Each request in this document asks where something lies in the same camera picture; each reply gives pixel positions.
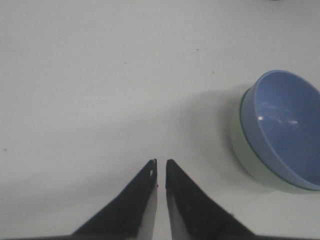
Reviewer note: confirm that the green bowl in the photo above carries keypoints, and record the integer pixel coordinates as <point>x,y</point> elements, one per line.
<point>251,162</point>

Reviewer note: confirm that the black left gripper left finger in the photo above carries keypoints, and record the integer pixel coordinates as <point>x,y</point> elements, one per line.
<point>131,214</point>

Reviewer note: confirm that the blue bowl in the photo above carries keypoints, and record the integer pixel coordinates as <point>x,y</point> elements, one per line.
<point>280,118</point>

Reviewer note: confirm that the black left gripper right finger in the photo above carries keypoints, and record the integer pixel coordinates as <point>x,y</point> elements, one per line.
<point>193,214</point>

